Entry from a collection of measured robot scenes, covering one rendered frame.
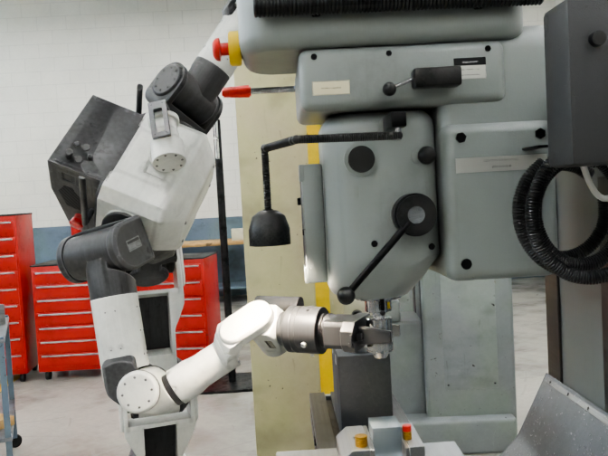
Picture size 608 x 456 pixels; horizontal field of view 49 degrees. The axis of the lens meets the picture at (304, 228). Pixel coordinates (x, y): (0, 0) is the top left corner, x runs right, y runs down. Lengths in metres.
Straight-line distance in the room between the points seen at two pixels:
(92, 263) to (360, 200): 0.54
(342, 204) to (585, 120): 0.41
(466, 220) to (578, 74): 0.32
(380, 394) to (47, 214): 9.45
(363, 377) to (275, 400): 1.52
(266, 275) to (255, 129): 0.63
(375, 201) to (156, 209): 0.48
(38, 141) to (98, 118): 9.32
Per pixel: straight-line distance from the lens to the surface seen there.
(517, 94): 1.17
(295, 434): 3.11
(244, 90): 1.30
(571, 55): 0.92
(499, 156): 1.14
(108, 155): 1.46
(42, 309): 6.22
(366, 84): 1.10
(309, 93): 1.09
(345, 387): 1.57
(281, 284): 2.95
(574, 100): 0.92
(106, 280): 1.33
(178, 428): 1.84
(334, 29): 1.10
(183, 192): 1.43
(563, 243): 1.38
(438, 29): 1.13
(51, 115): 10.81
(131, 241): 1.35
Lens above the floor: 1.50
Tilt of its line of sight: 3 degrees down
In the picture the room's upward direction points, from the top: 3 degrees counter-clockwise
